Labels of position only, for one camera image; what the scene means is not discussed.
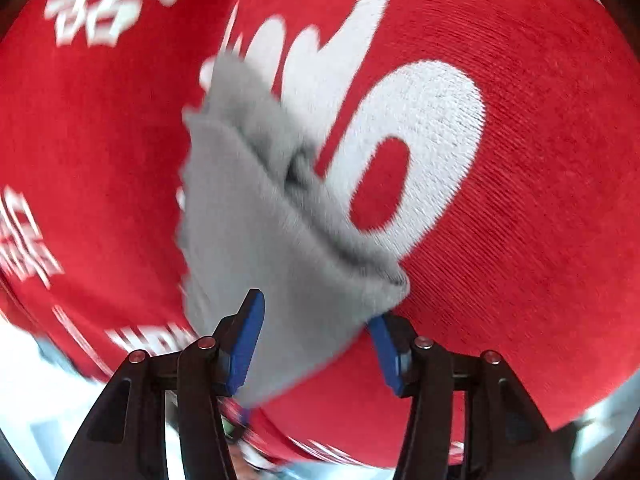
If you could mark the grey knit sweater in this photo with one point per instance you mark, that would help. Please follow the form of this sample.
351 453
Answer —
260 240

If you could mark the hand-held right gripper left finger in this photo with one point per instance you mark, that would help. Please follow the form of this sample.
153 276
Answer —
245 345

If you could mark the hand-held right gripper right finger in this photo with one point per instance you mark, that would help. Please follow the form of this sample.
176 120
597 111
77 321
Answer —
387 355

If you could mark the red printed blanket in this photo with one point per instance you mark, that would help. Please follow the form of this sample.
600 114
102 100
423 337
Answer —
500 210

